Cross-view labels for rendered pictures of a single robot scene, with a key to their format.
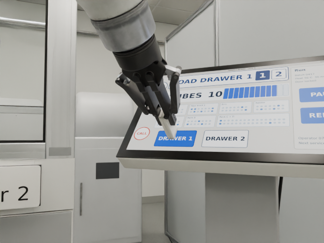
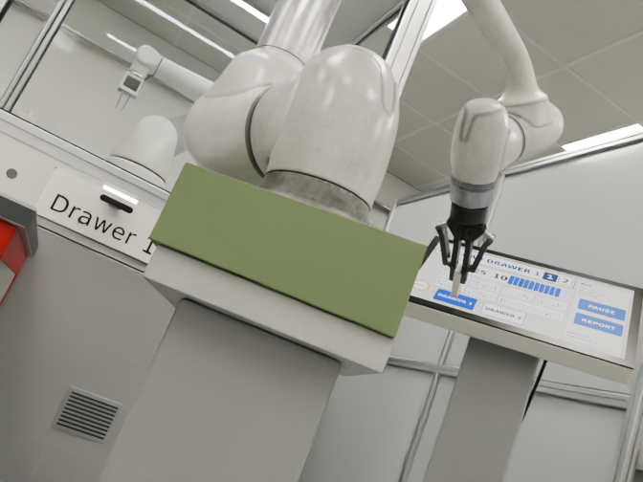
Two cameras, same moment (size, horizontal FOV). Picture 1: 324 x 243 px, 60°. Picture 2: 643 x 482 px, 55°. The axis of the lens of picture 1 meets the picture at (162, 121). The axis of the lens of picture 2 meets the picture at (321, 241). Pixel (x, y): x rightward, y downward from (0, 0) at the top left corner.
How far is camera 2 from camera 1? 0.87 m
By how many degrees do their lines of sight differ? 12
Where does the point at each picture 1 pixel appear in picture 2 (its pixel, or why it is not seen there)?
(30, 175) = not seen: hidden behind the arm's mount
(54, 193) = not seen: hidden behind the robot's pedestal
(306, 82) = (587, 295)
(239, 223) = (486, 403)
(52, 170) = not seen: hidden behind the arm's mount
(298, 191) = (537, 470)
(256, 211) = (506, 395)
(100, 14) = (466, 179)
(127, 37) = (475, 200)
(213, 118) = (495, 295)
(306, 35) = (609, 271)
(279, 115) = (556, 312)
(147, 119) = (426, 275)
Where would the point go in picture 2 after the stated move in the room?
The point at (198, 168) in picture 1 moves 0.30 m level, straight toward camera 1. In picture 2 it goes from (471, 330) to (506, 306)
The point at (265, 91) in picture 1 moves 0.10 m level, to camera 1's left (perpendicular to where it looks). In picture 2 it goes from (549, 291) to (510, 274)
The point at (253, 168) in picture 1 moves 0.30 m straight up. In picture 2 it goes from (521, 342) to (559, 218)
